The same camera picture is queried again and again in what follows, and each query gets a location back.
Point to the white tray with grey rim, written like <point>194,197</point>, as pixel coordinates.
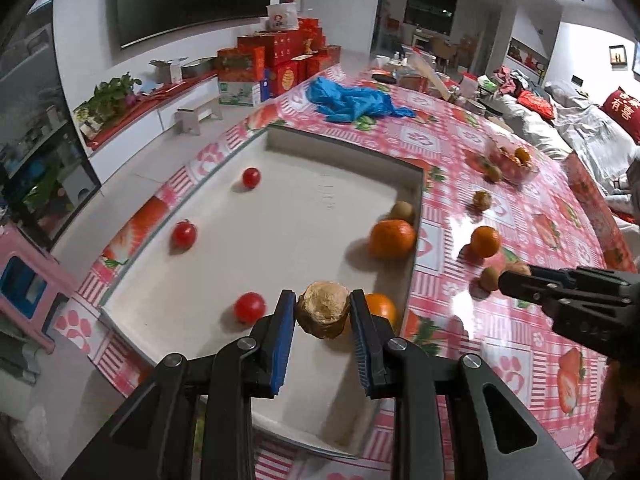
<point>280,230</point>

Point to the small white bench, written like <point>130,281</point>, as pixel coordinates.
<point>197,112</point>

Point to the pile of blue gloves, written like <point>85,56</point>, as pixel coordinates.
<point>350,100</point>

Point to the yellowish orange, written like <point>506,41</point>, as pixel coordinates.
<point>384,309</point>

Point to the pink plastic stool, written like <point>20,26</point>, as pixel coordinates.
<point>25,285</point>

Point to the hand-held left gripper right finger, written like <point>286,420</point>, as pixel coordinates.
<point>361,342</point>

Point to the red embroidered pillow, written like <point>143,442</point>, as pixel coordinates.
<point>622,107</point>

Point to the green potted plant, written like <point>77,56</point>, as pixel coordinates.
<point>110,95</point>

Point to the red cloth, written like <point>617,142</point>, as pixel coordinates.
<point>537,103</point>

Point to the clear glass bowl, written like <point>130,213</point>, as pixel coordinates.
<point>530,171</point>

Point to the pile of colourful clothes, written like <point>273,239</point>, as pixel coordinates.
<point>510,78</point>

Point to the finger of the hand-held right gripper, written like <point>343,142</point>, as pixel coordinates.
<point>525,287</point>
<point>575,275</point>

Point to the stack of red gift boxes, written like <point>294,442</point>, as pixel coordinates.
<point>280,55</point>

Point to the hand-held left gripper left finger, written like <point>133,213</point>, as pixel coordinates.
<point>282,347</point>

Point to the red checkered plastic tablecloth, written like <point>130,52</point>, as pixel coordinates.
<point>500,350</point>

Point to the open white cardboard box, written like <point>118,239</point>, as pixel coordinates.
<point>167,69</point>

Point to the green and white carton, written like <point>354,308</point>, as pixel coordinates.
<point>240,92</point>

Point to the grey blanket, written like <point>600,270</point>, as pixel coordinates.
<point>585,135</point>

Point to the small orange mandarin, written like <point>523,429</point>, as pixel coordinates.
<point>522,155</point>

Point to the red tomato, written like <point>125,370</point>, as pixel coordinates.
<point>249,307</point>
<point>251,177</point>
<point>183,234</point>

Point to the brown papery husk fruit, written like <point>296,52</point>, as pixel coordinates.
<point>482,200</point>
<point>324,310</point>
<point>517,267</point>

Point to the white low television cabinet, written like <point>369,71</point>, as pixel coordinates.
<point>130,135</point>

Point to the round brown kiwi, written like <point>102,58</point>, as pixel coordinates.
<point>489,278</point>
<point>494,173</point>
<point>402,211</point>

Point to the small picture frame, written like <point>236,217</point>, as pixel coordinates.
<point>619,55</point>

